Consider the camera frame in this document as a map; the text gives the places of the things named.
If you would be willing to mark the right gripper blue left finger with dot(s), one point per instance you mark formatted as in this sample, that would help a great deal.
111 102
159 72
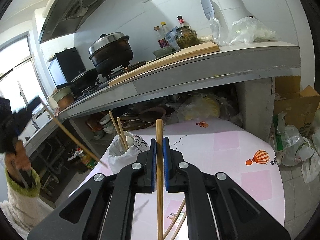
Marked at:
103 207

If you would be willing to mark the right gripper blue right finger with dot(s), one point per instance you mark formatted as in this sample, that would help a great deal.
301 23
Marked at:
216 206

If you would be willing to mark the wooden chopstick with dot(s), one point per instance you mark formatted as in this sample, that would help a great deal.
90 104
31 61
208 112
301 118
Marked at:
122 133
72 137
159 177
179 226
174 219

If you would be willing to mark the wooden chopstick holder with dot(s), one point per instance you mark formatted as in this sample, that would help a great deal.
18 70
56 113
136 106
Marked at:
117 130

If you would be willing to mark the white kitchen appliance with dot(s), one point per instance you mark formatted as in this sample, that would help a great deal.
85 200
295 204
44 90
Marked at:
226 12

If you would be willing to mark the person's left hand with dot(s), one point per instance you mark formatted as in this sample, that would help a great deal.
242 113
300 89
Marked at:
17 161

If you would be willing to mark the white plastic bag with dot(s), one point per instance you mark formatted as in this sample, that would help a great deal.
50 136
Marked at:
110 154

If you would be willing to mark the yellow cooking oil bottle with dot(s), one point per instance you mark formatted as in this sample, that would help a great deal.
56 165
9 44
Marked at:
88 161

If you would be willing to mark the green brown ceramic pot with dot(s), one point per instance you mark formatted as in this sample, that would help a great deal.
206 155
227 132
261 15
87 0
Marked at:
63 97

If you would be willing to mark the metal utensil holder cup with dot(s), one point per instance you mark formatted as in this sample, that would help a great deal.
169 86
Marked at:
123 157

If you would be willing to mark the black microwave oven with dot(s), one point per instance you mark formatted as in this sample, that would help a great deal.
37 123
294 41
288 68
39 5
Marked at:
66 66

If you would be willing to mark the black wok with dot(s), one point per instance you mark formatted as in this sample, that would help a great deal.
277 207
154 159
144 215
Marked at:
85 79

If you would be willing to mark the stack of white bowls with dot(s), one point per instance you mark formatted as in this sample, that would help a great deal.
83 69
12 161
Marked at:
107 124

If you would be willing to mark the plastic bags on floor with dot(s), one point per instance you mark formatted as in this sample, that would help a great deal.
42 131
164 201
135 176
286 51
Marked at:
292 149

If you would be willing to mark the yellow item in plastic bag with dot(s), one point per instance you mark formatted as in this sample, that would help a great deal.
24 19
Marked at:
199 107

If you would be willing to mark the black steamer pot with lid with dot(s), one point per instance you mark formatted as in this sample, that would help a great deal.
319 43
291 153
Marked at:
109 52

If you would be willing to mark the range hood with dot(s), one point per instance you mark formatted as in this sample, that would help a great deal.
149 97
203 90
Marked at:
65 17

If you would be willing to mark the cardboard box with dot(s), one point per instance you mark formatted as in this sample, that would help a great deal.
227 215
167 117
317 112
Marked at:
299 106

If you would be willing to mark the grey concrete counter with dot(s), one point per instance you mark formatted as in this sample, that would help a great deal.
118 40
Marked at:
238 63

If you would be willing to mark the wooden cutting board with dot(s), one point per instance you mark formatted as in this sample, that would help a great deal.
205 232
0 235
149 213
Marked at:
184 54

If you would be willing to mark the yellow cap bottle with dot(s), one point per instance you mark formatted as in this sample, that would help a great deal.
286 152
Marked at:
166 31

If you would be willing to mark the glass jar of pickles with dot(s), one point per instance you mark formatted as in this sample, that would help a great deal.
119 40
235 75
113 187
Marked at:
186 37

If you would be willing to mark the blue white packet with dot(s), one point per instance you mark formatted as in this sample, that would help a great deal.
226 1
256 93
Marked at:
170 38

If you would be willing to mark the clear plastic bag on counter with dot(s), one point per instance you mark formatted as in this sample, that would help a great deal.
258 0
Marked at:
245 30

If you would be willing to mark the red cap sauce bottle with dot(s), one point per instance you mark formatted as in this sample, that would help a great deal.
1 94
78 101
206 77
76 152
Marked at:
182 22

